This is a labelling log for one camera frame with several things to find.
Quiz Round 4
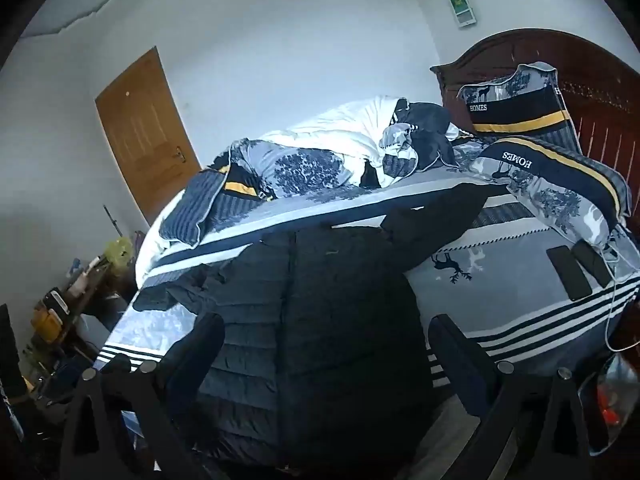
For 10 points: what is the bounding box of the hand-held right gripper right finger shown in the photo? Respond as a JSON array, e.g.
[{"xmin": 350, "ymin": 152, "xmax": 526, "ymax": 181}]
[{"xmin": 428, "ymin": 314, "xmax": 601, "ymax": 480}]

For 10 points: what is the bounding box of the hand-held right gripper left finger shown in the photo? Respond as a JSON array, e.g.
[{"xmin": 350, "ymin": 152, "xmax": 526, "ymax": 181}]
[{"xmin": 60, "ymin": 312, "xmax": 226, "ymax": 480}]

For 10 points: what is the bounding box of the black puffer jacket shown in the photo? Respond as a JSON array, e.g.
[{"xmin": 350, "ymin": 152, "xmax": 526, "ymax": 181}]
[{"xmin": 132, "ymin": 182, "xmax": 493, "ymax": 480}]

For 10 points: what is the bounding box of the blue white striped bedspread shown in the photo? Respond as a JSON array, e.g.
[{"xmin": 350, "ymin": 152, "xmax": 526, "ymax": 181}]
[{"xmin": 95, "ymin": 160, "xmax": 640, "ymax": 396}]

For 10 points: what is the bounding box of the cluttered dark side table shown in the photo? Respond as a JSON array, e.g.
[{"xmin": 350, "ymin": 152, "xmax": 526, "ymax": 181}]
[{"xmin": 20, "ymin": 255, "xmax": 136, "ymax": 401}]

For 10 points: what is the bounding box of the yellow-green bag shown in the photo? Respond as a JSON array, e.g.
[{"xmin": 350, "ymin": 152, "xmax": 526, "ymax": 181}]
[{"xmin": 102, "ymin": 237, "xmax": 135, "ymax": 273}]

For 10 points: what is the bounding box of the black phone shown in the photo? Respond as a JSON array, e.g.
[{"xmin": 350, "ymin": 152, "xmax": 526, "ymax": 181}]
[
  {"xmin": 546, "ymin": 246, "xmax": 593, "ymax": 301},
  {"xmin": 571, "ymin": 240, "xmax": 613, "ymax": 288}
]

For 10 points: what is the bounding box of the blue striped pillow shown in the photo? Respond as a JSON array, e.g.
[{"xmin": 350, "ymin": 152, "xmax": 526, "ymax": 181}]
[{"xmin": 159, "ymin": 160, "xmax": 236, "ymax": 249}]

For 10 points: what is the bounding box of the yellow box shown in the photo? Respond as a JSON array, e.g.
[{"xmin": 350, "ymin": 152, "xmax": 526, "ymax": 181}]
[{"xmin": 31, "ymin": 307, "xmax": 63, "ymax": 343}]

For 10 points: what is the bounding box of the clear plastic bag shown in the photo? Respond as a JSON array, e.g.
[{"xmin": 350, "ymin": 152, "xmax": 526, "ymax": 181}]
[{"xmin": 577, "ymin": 352, "xmax": 640, "ymax": 456}]

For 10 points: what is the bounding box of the thin dark pole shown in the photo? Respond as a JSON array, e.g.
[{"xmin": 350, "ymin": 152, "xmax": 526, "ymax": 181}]
[{"xmin": 102, "ymin": 204, "xmax": 125, "ymax": 238}]

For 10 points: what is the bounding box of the deer print pillow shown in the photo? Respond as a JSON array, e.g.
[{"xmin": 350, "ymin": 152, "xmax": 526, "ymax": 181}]
[
  {"xmin": 470, "ymin": 135, "xmax": 632, "ymax": 251},
  {"xmin": 456, "ymin": 62, "xmax": 583, "ymax": 153}
]

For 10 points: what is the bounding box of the brown wooden door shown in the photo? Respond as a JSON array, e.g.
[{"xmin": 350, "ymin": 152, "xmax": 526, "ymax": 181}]
[{"xmin": 95, "ymin": 46, "xmax": 203, "ymax": 226}]

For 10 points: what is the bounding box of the bundled printed duvet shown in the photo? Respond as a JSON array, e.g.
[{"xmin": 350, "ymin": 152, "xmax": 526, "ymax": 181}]
[{"xmin": 210, "ymin": 95, "xmax": 473, "ymax": 201}]

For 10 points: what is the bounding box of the dark wooden headboard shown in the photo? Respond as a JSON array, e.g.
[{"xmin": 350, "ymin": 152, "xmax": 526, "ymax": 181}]
[{"xmin": 430, "ymin": 29, "xmax": 640, "ymax": 201}]

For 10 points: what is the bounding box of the white cable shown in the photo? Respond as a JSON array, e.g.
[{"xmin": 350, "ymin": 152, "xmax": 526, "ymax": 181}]
[{"xmin": 602, "ymin": 225, "xmax": 640, "ymax": 353}]

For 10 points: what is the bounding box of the green and white wall sign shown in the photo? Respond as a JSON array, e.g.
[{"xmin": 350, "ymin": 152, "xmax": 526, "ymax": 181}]
[{"xmin": 446, "ymin": 0, "xmax": 478, "ymax": 27}]

